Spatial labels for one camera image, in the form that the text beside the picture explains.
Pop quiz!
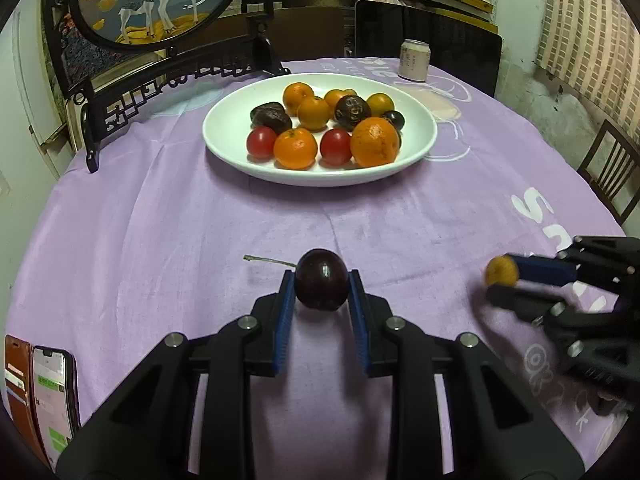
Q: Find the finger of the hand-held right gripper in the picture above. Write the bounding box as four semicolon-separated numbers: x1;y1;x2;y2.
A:
487;284;566;323
515;237;640;286

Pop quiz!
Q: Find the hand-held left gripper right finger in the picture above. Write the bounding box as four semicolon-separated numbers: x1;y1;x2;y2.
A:
348;270;583;480

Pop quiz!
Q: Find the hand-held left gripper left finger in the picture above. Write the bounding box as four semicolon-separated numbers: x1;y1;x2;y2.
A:
56;270;297;480

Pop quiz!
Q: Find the long stemmed dark cherry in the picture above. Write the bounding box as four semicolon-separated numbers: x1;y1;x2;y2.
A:
243;248;349;309

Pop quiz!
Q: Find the red cherry tomato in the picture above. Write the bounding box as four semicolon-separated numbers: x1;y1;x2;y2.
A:
319;128;353;166
246;126;278;159

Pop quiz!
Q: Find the large textured orange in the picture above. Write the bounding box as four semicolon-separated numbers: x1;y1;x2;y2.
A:
349;116;402;169

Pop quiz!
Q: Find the white oval plate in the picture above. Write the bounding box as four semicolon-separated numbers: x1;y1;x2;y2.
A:
202;73;438;187

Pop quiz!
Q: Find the smooth yellow orange fruit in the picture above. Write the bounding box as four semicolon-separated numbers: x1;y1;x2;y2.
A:
297;96;332;131

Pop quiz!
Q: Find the dark wooden chair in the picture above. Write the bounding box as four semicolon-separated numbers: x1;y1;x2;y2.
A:
577;120;640;226

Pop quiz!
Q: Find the purple printed blanket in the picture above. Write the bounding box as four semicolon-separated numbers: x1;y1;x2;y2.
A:
5;57;636;480

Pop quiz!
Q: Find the yellow tomato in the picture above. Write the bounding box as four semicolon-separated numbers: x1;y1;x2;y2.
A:
366;92;396;117

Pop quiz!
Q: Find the black smartphone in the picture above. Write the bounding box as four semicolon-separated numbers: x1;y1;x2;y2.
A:
32;345;81;466

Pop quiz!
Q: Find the pale drink can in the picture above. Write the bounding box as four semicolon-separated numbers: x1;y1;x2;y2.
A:
398;39;432;82

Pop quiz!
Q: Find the black chair back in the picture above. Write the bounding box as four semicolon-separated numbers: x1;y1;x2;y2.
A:
354;0;503;98

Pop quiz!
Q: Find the brown leather wallet case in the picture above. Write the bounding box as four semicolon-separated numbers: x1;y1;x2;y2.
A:
5;335;48;461

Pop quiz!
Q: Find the brown wooden cabinet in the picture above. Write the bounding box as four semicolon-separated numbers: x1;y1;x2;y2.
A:
272;7;357;58

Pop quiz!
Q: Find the round deer picture screen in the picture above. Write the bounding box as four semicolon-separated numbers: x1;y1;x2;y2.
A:
42;0;293;173

